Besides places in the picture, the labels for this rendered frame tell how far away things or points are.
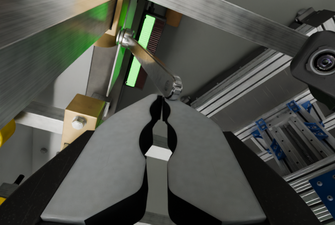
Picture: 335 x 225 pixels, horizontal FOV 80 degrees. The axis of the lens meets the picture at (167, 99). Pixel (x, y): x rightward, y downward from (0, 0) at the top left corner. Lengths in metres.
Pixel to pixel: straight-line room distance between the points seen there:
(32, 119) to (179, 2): 0.29
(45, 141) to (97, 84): 0.36
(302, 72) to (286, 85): 0.97
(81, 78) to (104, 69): 0.14
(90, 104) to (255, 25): 0.27
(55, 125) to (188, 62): 0.94
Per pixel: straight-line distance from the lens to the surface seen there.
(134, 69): 0.46
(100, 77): 0.48
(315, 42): 0.22
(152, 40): 0.43
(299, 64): 0.22
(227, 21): 0.27
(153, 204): 2.20
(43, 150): 0.82
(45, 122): 0.39
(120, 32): 0.28
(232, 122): 1.21
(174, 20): 1.05
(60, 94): 0.65
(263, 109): 1.22
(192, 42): 1.17
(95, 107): 0.35
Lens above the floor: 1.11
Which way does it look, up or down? 58 degrees down
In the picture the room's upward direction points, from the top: 180 degrees counter-clockwise
